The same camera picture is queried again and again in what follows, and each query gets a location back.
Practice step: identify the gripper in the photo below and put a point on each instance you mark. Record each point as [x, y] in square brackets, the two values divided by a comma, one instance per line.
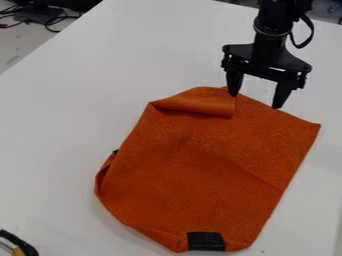
[267, 53]

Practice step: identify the orange cloth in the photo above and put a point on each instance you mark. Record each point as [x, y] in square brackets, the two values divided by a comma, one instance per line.
[209, 166]

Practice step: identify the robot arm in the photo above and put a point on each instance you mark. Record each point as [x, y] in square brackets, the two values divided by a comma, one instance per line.
[275, 13]

